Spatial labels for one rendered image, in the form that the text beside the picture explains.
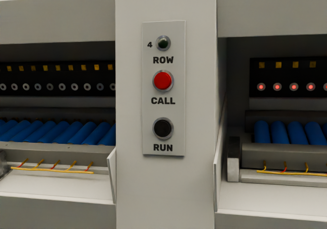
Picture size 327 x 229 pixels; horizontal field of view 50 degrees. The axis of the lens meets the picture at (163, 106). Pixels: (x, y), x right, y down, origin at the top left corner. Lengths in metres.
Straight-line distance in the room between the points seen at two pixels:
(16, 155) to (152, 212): 0.19
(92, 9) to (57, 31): 0.05
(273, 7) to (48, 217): 0.30
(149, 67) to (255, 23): 0.10
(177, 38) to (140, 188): 0.14
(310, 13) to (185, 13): 0.11
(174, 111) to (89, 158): 0.13
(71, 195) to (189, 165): 0.13
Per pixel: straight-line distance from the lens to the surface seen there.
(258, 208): 0.34
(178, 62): 0.32
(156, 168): 0.33
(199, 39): 0.32
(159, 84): 0.32
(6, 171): 0.45
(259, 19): 0.33
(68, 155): 0.42
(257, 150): 0.38
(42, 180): 0.42
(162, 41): 0.32
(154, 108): 0.32
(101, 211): 0.37
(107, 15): 0.35
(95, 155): 0.40
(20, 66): 0.58
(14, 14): 0.40
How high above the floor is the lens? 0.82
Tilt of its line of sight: 3 degrees down
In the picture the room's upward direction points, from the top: straight up
